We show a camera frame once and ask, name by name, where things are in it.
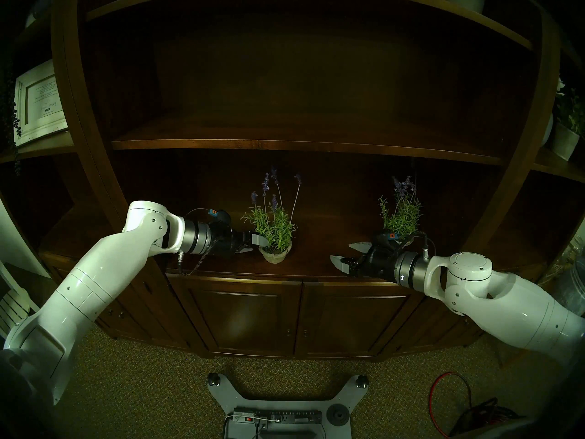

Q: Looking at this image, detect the dark hanging bead plant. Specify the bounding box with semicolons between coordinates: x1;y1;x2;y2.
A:
2;63;22;176

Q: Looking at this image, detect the wooden cabinet door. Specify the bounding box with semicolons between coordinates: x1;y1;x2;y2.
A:
190;280;302;359
295;282;435;359

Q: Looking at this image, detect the fake lavender plant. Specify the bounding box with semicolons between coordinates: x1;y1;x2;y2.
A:
378;175;423;238
241;166;303;263

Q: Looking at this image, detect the gray robot base plate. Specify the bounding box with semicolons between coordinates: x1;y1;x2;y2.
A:
207;373;370;439

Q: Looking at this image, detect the red cable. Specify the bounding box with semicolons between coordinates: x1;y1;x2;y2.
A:
430;372;473;439

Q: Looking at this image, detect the white framed certificate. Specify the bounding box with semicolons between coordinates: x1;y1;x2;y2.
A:
14;59;70;147

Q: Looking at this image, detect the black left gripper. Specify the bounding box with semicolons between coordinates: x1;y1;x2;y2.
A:
210;227;271;257

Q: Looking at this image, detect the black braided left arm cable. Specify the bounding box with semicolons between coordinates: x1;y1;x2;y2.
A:
177;244;215;275

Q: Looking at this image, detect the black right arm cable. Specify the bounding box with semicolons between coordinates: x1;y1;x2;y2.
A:
398;231;437;260

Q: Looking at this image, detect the dark wooden bookshelf cabinet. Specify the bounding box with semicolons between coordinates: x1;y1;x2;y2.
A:
0;0;585;363

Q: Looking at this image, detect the black power strip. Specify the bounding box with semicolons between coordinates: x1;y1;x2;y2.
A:
233;408;323;426

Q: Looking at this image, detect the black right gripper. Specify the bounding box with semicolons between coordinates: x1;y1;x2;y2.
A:
330;241;398;279

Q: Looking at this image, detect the clear plastic container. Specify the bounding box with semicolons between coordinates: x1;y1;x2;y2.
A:
544;241;585;317

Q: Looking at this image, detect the gray robot column base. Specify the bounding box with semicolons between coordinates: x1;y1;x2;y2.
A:
224;415;327;439

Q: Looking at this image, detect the green plant in white pot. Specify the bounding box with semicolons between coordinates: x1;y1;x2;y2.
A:
548;77;585;162

